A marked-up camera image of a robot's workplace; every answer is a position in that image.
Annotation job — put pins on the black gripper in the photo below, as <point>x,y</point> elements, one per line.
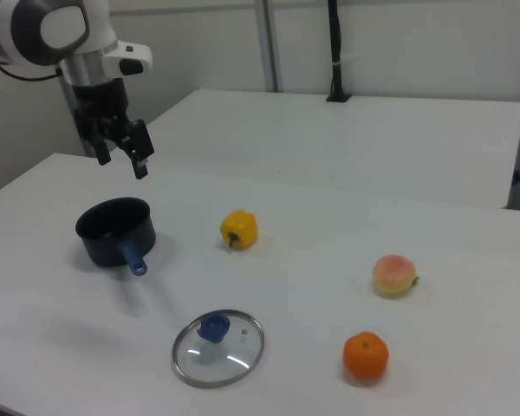
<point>99,104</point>

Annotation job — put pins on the glass lid with blue knob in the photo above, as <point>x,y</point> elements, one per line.
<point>225,359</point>

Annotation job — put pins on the yellow bell pepper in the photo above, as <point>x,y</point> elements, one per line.
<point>242,229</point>

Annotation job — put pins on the pink yellow peach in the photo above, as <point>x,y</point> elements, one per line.
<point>392,277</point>

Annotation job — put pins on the orange mandarin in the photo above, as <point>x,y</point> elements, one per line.
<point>366,357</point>

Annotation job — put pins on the grey vertical wall profile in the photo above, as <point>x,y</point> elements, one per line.
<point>268,43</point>

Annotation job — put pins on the black camera stand pole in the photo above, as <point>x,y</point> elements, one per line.
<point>336,43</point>

